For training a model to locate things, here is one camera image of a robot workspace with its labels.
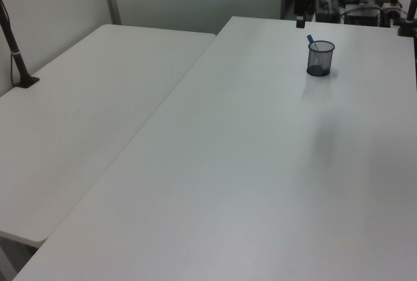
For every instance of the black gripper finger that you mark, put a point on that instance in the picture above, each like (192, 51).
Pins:
(300, 23)

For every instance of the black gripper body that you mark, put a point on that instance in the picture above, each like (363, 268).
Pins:
(299, 2)

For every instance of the blue capped marker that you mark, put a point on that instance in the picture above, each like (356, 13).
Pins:
(309, 38)

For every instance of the black electronics box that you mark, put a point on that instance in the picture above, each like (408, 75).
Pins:
(327, 10)

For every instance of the black mesh pen cup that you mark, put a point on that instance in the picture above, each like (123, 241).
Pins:
(321, 66)

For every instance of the grey electronics box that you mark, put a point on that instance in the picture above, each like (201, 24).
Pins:
(361, 13)

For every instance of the white device with black knob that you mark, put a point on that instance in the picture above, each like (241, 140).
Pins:
(392, 7)

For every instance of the white side table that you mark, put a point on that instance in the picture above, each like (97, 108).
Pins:
(81, 114)

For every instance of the black gooseneck stand flat base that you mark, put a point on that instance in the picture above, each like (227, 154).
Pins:
(14, 49)

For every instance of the black camera stand with clamp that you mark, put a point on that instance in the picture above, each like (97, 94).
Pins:
(407, 28)

